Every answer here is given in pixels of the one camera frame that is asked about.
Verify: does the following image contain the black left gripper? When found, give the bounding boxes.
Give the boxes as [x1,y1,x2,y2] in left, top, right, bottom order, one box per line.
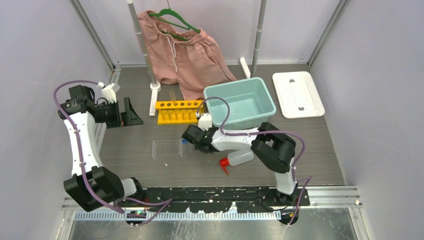
[94,97,143,129]

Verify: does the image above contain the blue capped tube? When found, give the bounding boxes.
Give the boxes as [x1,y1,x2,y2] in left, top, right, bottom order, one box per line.
[180,139,192,157]

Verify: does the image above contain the clear test tube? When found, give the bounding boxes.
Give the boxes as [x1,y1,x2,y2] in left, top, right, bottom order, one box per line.
[169,90,178,109]

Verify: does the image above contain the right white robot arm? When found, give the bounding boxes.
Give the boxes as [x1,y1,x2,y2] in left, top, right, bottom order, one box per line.
[181,122,305,206]

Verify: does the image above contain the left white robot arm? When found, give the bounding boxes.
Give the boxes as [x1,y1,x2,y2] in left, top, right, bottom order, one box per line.
[53,80,146,213]

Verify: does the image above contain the clear acrylic tube rack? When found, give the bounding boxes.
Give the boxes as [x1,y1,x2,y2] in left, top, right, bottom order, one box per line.
[151,139,182,159]

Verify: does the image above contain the white wash bottle red cap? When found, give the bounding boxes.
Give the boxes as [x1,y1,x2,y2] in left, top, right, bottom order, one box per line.
[219,150,254,175]

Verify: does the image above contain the yellow test tube rack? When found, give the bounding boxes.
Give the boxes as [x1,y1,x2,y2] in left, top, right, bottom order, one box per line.
[155,100,204,125]

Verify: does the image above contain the teal plastic bin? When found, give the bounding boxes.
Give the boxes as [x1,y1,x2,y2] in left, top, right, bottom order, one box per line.
[203,77,277,130]

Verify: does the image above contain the pink shorts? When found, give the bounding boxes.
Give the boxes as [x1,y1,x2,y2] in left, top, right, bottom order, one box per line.
[137,10,236,100]

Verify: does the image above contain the white rack foot right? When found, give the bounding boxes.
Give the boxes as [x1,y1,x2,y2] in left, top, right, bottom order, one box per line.
[239,57,251,79]

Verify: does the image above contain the white bin lid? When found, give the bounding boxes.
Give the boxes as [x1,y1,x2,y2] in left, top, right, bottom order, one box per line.
[272,71,325,119]

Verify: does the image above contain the green clothes hanger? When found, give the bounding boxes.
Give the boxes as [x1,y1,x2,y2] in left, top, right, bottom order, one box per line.
[148,8,202,42]

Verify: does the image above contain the left metal rack pole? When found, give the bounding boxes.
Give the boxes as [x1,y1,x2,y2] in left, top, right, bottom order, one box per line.
[126,0,161,91]

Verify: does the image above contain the metal rack pole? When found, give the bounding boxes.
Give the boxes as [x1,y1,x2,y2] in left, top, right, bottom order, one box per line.
[126,0,161,91]
[250,0,267,78]

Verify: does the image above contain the right metal rack pole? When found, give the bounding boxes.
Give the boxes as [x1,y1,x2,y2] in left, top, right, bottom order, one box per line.
[250,0,267,78]

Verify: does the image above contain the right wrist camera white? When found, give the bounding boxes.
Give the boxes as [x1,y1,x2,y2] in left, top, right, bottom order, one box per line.
[196,113,213,131]

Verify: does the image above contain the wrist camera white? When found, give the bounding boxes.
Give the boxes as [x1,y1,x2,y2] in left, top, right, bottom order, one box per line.
[101,83,121,103]
[196,113,213,131]

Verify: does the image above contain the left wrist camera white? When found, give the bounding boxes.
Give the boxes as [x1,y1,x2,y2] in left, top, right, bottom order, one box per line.
[101,83,121,103]

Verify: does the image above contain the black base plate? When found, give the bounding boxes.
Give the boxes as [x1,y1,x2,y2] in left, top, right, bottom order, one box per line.
[138,186,310,214]

